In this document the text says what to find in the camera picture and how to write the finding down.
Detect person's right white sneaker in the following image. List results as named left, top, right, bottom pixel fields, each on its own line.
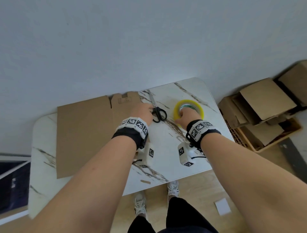
left=167, top=181, right=180, bottom=198

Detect yellow adhesive tape roll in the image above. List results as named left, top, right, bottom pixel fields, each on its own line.
left=173, top=99, right=205, bottom=121

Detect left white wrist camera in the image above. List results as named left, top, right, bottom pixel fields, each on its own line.
left=136, top=142, right=156, bottom=168

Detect person's black shorts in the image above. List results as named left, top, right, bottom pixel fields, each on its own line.
left=127, top=196, right=219, bottom=233

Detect person's left forearm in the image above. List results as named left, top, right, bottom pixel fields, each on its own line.
left=28, top=136, right=138, bottom=233

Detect person's white sneaker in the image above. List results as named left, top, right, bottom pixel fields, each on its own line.
left=167, top=181, right=180, bottom=198
left=134, top=192, right=147, bottom=217

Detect marker wristband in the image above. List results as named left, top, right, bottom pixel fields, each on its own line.
left=186, top=120, right=222, bottom=148
left=111, top=117, right=150, bottom=150

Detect tan slatted crate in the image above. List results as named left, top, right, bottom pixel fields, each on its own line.
left=225, top=117, right=303, bottom=153

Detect white framed window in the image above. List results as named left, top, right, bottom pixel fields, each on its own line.
left=0, top=154, right=32, bottom=220

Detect person's left hand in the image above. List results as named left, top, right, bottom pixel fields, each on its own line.
left=130, top=102, right=154, bottom=126

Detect right marker wristband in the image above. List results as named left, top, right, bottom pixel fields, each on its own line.
left=186, top=120, right=222, bottom=148

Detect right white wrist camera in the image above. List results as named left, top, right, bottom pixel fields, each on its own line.
left=178, top=142, right=195, bottom=167

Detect flat cardboard piece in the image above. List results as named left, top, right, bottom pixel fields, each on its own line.
left=218, top=95, right=250, bottom=128

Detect flattened brown cardboard box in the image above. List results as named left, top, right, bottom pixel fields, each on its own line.
left=57, top=91, right=144, bottom=179

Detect left marker wristband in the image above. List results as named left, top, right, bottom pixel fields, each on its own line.
left=111, top=117, right=150, bottom=150

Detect person's right forearm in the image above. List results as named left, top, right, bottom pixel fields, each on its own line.
left=200, top=133, right=307, bottom=233

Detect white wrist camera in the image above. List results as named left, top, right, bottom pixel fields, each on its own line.
left=178, top=142, right=195, bottom=167
left=136, top=142, right=156, bottom=168

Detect person's right hand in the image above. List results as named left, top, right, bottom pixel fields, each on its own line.
left=174, top=108, right=201, bottom=129

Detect white paper sheet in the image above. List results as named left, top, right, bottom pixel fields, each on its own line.
left=215, top=198, right=232, bottom=216

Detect black handled scissors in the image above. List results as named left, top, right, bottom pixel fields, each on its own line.
left=147, top=90, right=167, bottom=123

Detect cardboard sheet in crate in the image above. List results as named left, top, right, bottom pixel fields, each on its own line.
left=244, top=122, right=285, bottom=147

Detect person's left white sneaker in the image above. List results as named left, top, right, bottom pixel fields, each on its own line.
left=134, top=192, right=147, bottom=217

